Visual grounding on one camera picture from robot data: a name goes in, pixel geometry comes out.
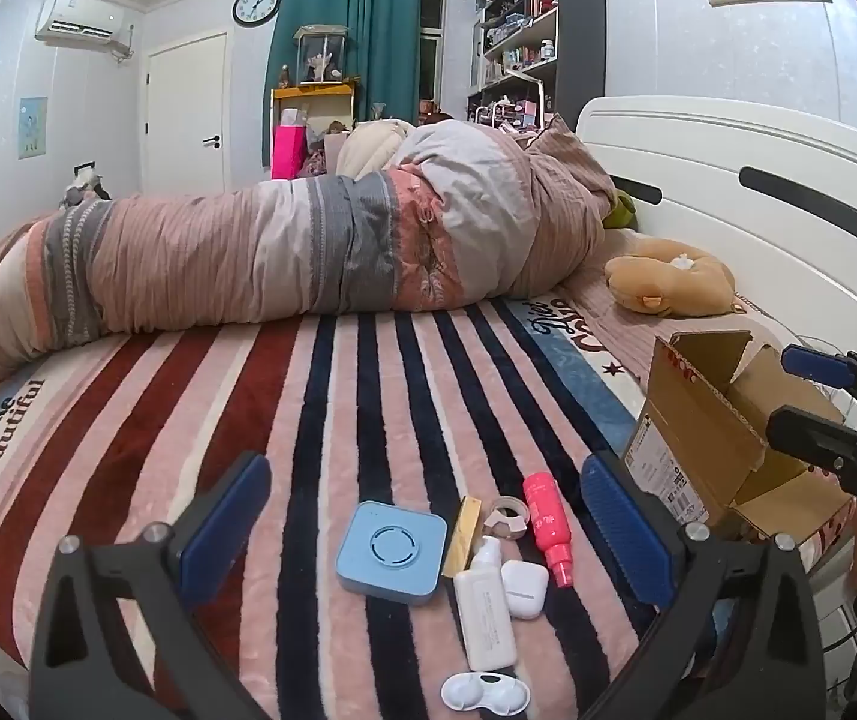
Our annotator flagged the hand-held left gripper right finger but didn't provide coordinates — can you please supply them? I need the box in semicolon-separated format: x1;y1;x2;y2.
580;454;826;720

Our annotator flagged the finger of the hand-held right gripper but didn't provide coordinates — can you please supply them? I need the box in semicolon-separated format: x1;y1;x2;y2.
765;406;857;485
783;343;857;425

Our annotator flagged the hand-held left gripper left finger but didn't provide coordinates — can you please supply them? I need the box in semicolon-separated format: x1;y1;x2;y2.
29;452;273;720

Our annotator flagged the pink spray bottle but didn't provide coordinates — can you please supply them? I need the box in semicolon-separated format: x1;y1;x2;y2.
522;472;576;589

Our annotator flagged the brown cardboard box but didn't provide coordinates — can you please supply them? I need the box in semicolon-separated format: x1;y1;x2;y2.
621;330;853;541

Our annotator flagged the white earbuds case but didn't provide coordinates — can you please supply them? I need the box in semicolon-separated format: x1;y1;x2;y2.
501;561;551;620

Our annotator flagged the clear tape roll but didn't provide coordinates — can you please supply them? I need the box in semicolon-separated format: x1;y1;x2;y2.
484;497;530;541

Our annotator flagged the gold rectangular block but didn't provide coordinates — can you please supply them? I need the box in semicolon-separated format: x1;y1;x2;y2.
441;496;483;578

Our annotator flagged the white lotion bottle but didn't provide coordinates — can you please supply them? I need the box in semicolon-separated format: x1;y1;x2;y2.
453;536;519;672

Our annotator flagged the blue square speaker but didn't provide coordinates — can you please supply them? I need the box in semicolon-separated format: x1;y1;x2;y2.
335;501;449;602

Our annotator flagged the white contact lens case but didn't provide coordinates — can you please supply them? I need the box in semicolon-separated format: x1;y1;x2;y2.
440;671;530;717

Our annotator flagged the pink polka dot cloth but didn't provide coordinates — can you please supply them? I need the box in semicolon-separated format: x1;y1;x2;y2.
810;465;857;552

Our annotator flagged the brown plush toy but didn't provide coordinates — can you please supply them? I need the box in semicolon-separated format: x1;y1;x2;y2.
605;238;736;318

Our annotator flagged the striped plush blanket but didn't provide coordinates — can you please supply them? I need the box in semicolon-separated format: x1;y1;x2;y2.
0;292;706;720

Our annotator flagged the pink ribbed pillow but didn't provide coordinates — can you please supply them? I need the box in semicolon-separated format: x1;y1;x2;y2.
563;229;781;391

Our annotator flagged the white bed headboard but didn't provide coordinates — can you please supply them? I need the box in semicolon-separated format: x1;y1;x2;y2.
574;95;857;406

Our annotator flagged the green plush toy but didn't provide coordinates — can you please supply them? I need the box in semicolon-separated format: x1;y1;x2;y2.
600;187;638;232

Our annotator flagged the pink grey patterned quilt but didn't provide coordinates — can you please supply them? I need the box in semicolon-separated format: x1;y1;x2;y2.
0;120;620;391

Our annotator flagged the grey white plush toy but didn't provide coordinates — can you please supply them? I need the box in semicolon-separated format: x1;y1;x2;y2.
59;165;113;211

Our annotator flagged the pink paper bag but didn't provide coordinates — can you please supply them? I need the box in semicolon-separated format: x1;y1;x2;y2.
272;124;308;181

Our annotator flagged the white desk lamp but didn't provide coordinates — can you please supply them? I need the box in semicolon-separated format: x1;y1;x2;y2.
507;64;549;128

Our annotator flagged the cream pillow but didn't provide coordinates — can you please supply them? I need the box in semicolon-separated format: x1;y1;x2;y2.
336;120;414;181

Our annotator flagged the black bookshelf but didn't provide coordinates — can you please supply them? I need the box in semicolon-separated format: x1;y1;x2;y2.
465;0;608;132

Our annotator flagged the white door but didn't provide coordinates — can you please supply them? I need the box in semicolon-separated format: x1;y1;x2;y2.
142;31;230;196

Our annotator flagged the yellow shelf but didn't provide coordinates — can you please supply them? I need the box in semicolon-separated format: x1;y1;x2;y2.
270;82;358;166

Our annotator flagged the glass display case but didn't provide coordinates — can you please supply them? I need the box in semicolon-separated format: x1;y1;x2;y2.
293;25;347;85

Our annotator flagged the teal curtain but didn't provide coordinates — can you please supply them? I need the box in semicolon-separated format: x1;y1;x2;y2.
261;0;423;166

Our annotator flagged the window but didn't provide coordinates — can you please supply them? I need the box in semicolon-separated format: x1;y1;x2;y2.
420;0;448;102

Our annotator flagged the white air conditioner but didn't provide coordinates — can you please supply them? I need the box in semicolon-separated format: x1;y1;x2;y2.
34;0;134;57

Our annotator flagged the small wall poster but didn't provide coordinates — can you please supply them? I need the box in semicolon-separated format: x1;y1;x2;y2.
18;96;49;160

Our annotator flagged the round wall clock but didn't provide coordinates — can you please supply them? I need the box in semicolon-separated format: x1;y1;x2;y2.
231;0;282;28

